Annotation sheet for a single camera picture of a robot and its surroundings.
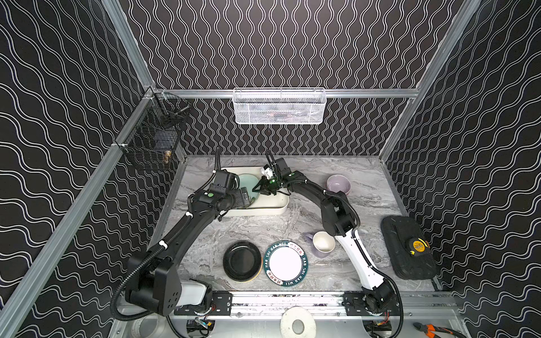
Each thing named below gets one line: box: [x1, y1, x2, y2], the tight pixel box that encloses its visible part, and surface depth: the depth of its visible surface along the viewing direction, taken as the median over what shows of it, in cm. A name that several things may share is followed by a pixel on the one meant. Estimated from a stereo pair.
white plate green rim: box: [263, 240, 310, 287], surface depth 85 cm
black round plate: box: [222, 240, 263, 284], surface depth 83 cm
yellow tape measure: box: [409, 238, 431, 256], surface depth 80 cm
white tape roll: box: [279, 305, 317, 338], surface depth 72 cm
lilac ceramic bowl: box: [326, 173, 352, 195], surface depth 103 cm
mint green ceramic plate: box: [238, 173, 260, 208], surface depth 101 cm
